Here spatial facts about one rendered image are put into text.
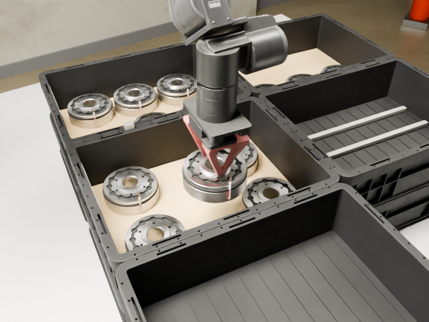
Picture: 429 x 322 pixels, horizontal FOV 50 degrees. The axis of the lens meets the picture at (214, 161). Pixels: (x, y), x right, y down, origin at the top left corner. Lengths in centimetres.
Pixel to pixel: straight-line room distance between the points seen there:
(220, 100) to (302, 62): 74
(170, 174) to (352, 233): 37
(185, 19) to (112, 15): 269
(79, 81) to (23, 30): 201
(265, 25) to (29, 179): 75
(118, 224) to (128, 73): 45
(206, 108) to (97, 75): 56
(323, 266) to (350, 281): 5
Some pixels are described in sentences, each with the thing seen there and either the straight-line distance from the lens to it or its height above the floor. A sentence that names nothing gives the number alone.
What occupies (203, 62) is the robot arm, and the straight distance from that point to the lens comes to 60.
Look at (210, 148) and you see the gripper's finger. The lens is 63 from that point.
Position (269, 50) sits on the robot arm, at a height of 117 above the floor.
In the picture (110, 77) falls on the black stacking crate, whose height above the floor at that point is 88.
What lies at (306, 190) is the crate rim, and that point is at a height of 93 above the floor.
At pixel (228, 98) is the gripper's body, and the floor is 111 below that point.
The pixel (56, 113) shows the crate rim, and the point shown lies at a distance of 97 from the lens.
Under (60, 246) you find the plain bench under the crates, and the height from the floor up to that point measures 70.
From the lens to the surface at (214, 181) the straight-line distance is 69.
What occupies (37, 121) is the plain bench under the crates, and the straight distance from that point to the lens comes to 139.
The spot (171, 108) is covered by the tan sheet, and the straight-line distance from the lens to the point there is 112.
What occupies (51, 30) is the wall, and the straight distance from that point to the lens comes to 319.
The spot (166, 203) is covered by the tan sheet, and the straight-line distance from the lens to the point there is 87.
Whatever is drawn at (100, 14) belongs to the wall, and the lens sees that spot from 326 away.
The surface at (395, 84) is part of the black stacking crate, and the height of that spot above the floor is 87.
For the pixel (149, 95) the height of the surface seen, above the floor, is 86.
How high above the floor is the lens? 144
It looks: 40 degrees down
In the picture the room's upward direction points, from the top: straight up
